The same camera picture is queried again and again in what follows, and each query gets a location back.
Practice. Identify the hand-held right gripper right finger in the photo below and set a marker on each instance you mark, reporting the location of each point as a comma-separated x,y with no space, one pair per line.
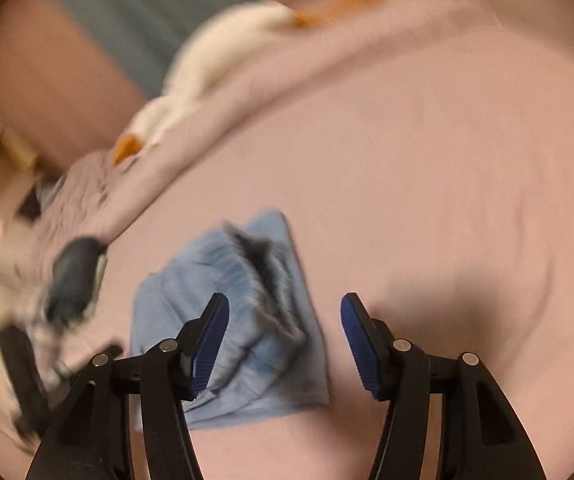
362,351

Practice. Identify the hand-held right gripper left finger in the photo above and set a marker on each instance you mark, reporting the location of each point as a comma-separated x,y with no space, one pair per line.
212,346

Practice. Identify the light blue denim pants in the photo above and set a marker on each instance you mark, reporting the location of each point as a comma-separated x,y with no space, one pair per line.
272,365

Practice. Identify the plaid pillow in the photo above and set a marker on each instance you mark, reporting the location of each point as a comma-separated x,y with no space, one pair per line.
2,270

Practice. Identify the folded dark blue jeans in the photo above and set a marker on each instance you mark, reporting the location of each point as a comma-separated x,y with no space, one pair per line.
74,270

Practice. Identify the folded pale green cloth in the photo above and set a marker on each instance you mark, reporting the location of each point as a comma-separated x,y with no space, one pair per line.
101,272

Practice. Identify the pink bed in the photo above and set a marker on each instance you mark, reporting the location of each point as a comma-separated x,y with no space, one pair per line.
442,210

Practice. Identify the white goose plush toy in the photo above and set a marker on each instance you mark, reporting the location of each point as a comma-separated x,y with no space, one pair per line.
207,65

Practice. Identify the pink duvet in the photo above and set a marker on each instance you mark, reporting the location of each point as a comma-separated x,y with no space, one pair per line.
317,60

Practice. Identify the blue curtain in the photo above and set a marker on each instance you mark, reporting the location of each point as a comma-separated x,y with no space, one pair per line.
142,10

